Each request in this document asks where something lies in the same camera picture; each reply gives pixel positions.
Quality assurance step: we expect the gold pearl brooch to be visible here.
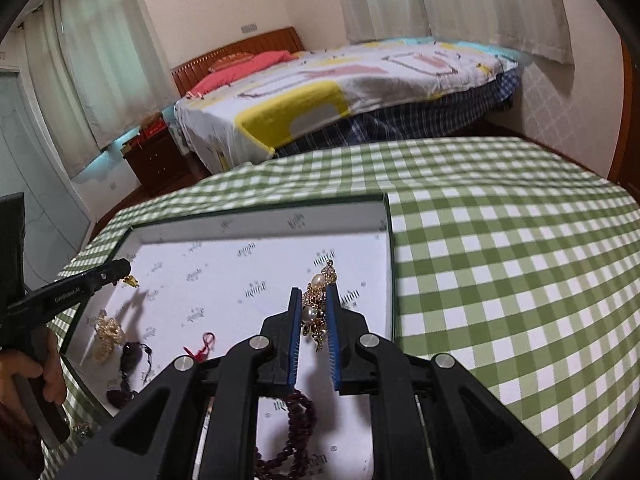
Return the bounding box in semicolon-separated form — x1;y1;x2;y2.
300;260;341;356

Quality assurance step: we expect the dark wooden nightstand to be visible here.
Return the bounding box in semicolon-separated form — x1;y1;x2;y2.
122;127;193;196

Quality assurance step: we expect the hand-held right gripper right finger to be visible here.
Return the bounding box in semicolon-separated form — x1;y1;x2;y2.
325;284;576;480

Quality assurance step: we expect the red knot pendant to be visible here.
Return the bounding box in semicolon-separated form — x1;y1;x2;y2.
182;332;217;363

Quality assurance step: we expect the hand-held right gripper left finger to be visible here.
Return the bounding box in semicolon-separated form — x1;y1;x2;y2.
55;287;306;480

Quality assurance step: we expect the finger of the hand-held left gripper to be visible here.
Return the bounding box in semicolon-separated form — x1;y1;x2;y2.
7;258;132;323

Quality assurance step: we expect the dark green jewelry box tray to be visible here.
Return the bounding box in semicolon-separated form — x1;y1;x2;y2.
59;191;397;480

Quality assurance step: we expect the wooden headboard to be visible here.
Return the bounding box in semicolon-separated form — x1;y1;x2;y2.
171;26;307;96

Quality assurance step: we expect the blue plaid bed sheet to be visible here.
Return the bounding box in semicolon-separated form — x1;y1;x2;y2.
275;67;521;158

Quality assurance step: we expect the green checked tablecloth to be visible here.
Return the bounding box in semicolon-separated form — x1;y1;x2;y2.
40;136;640;480

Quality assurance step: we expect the person's left hand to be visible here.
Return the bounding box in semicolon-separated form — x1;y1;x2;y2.
0;332;67;413

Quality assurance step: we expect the white curtain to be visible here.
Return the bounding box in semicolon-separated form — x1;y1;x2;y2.
55;0;166;148
22;0;101;178
415;0;573;65
332;0;426;43

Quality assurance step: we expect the small red cushion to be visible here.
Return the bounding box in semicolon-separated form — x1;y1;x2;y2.
207;51;251;73

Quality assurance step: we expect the bed with patterned sheet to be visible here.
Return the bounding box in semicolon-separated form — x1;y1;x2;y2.
172;35;521;176

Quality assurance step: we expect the person's left forearm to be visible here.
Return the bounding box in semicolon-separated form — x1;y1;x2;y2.
0;402;46;480

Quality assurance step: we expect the dark pendant with cord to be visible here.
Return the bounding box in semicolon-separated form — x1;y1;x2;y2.
107;341;153;408

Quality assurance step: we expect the gold filigree ornament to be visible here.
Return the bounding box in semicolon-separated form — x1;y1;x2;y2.
92;310;126;361

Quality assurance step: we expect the pink pillow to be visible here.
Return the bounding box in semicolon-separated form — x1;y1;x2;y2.
185;50;296;101

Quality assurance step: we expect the dark red beaded bracelet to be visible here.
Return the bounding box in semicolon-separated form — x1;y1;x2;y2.
255;390;318;480

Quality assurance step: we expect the brown wooden door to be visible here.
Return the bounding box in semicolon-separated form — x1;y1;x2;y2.
620;35;640;186

